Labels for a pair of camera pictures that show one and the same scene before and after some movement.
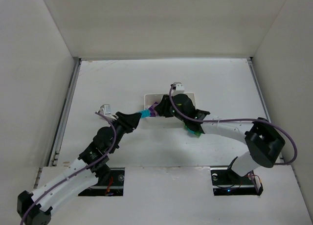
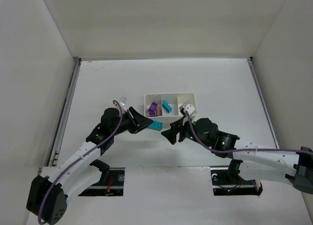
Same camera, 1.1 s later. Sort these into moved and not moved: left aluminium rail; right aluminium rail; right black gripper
Moved: right black gripper
Not moved: right aluminium rail; left aluminium rail
